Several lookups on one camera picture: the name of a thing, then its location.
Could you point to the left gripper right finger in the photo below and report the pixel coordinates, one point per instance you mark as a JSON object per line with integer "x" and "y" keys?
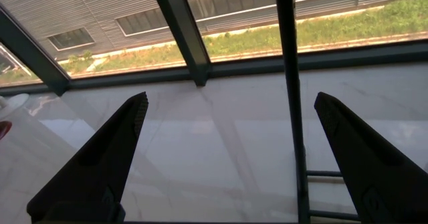
{"x": 384, "y": 184}

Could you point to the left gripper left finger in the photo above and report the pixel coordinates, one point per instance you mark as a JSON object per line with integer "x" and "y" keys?
{"x": 87, "y": 184}

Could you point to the black clothes rack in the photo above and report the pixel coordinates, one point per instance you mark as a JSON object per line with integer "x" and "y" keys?
{"x": 291, "y": 83}

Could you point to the window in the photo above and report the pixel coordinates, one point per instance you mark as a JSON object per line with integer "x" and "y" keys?
{"x": 180, "y": 26}

